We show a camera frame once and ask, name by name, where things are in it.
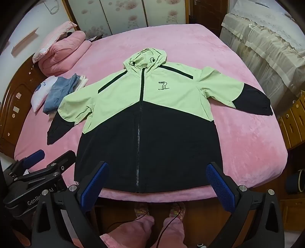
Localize green and black hooded jacket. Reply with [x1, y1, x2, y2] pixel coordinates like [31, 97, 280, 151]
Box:
[46, 48, 273, 194]

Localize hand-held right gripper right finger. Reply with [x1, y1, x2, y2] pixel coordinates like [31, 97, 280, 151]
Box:
[206, 162, 285, 248]

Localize floral sliding wardrobe doors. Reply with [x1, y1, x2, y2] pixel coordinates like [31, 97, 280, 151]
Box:
[62, 0, 191, 40]

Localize round dark blue basin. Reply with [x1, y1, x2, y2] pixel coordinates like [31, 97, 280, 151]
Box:
[286, 168, 305, 195]

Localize pink plush bed blanket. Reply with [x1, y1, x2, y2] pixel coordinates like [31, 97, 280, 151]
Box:
[13, 23, 287, 199]

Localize person's left leg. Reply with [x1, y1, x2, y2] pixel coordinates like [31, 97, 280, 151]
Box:
[99, 215, 155, 248]

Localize white printed pillow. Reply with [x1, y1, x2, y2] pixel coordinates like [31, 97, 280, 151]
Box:
[31, 76, 59, 113]

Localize folded pink quilt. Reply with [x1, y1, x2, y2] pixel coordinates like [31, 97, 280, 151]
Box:
[38, 31, 92, 76]

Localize person's legs pink pants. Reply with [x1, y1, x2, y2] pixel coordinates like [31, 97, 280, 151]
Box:
[101, 202, 183, 248]

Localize person's right leg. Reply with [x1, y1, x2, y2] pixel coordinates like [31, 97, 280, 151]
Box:
[155, 216, 186, 248]

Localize wooden wall shelf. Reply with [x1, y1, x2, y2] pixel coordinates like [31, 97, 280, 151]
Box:
[12, 27, 40, 57]

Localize wooden headboard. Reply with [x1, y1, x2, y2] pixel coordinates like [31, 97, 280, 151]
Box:
[0, 54, 50, 153]

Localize knit patterned slipper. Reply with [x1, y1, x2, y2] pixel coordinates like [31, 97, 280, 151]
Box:
[168, 201, 186, 218]
[133, 203, 150, 221]

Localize pink lace-trimmed pillow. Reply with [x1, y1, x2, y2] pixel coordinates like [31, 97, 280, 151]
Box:
[32, 21, 78, 64]

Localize folded blue jeans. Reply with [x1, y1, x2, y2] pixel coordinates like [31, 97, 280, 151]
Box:
[43, 73, 83, 114]

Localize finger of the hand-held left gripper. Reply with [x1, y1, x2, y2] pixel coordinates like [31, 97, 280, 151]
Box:
[14, 151, 77, 189]
[14, 150, 46, 171]

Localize lace-covered furniture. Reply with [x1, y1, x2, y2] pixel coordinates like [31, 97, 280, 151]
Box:
[219, 0, 305, 115]

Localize wooden drawer cabinet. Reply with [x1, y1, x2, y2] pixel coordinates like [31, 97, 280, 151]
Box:
[278, 91, 305, 151]

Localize person's leg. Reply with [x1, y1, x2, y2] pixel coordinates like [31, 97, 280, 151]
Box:
[99, 215, 155, 248]
[155, 216, 186, 248]

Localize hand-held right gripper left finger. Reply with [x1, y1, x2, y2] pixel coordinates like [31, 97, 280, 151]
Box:
[30, 162, 110, 248]

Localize dark wooden door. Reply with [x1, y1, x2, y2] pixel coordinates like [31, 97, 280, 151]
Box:
[191, 0, 229, 37]

